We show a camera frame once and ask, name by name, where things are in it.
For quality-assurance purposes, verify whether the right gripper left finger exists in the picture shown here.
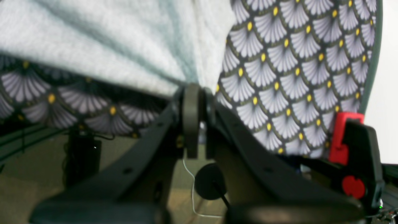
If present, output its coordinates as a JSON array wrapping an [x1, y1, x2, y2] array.
[[30, 83, 201, 224]]

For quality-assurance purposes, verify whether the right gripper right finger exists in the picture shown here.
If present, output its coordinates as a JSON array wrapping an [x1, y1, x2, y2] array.
[[204, 88, 364, 224]]

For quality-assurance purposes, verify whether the light grey T-shirt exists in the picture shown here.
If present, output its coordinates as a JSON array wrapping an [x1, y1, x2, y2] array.
[[0, 0, 236, 97]]

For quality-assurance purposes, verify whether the black box under table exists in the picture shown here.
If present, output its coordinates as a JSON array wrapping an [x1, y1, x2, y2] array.
[[62, 129, 101, 189]]

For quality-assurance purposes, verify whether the red and black table clamp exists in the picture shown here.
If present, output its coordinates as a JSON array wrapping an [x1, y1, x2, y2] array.
[[328, 112, 385, 216]]

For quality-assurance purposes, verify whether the fan-patterned purple tablecloth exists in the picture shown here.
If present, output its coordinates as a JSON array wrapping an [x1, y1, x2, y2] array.
[[1, 0, 381, 158]]

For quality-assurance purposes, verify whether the white cable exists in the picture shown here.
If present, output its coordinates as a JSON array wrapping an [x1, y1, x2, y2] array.
[[182, 159, 224, 219]]

